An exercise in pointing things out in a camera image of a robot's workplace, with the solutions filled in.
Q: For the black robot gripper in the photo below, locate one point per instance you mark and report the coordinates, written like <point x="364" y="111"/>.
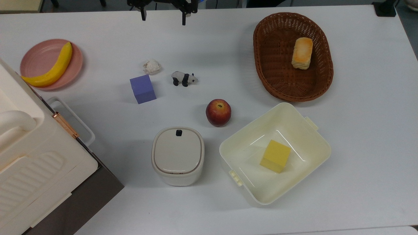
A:
<point x="169" y="4"/>

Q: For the white lidded trash can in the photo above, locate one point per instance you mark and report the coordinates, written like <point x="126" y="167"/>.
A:
<point x="178" y="155"/>

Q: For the crumpled white paper ball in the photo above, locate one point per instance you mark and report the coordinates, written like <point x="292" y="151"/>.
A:
<point x="152" y="67"/>

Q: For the black white panda figurine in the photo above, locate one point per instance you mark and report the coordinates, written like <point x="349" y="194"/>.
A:
<point x="183" y="78"/>

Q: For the purple cube block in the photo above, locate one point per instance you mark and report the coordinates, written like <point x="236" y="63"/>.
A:
<point x="142" y="88"/>

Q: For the red apple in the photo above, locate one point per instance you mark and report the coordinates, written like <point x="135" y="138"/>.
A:
<point x="218" y="112"/>

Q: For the yellow banana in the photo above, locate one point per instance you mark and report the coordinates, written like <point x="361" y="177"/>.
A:
<point x="57" y="69"/>

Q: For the brown wicker basket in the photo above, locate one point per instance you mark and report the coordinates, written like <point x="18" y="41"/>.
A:
<point x="277" y="71"/>

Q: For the pink round plate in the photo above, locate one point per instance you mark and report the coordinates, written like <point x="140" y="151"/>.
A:
<point x="37" y="60"/>

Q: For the toasted bread loaf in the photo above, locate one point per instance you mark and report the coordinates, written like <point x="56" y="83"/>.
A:
<point x="302" y="53"/>

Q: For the wooden desk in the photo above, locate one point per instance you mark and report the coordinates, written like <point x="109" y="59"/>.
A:
<point x="19" y="5"/>

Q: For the yellow cube block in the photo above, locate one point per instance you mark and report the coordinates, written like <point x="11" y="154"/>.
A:
<point x="276" y="156"/>

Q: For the cream plastic square bin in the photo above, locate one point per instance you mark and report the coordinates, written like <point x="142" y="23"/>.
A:
<point x="251" y="182"/>

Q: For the black table clamp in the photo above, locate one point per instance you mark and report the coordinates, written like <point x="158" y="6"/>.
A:
<point x="384" y="8"/>

